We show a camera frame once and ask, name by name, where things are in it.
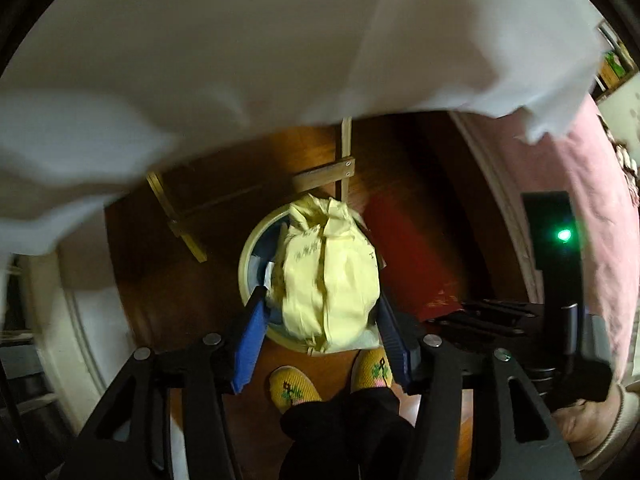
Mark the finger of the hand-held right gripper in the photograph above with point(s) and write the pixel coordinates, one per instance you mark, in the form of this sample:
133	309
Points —
475	327
500	308

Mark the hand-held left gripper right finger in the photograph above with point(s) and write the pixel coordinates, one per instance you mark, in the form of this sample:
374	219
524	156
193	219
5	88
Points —
395	345

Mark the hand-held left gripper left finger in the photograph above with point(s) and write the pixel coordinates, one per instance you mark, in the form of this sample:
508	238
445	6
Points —
250	340

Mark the blue waste bin cream rim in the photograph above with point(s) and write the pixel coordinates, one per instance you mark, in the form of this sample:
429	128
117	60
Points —
255	260

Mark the yellow wrapper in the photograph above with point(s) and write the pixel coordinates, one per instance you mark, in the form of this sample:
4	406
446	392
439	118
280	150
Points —
325	280

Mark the person's right forearm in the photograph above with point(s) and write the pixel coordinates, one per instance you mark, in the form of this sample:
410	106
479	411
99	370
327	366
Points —
625	435

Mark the person's right hand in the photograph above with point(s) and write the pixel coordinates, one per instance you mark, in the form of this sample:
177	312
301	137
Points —
587	425

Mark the yellow embroidered slipper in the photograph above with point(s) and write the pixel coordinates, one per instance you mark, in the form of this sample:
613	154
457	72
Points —
295	390
372	370

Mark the pink bed sheet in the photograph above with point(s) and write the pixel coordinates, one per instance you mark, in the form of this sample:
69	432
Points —
600	170

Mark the person's black trousers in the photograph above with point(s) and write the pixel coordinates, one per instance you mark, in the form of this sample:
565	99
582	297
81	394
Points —
345	435

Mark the cartoon printed tablecloth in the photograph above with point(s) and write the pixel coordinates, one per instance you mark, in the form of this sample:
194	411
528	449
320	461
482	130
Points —
275	50

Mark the wooden table frame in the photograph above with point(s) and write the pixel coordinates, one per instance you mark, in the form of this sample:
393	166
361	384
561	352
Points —
320	175

